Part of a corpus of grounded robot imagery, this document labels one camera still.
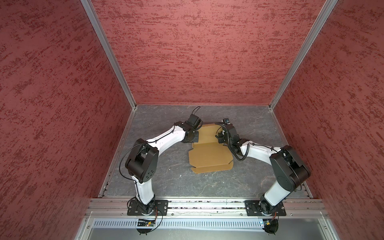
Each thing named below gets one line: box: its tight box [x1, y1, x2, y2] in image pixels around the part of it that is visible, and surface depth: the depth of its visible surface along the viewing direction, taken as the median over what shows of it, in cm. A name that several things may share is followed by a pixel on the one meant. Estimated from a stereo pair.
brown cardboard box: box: [188, 123, 234, 175], surface depth 87 cm
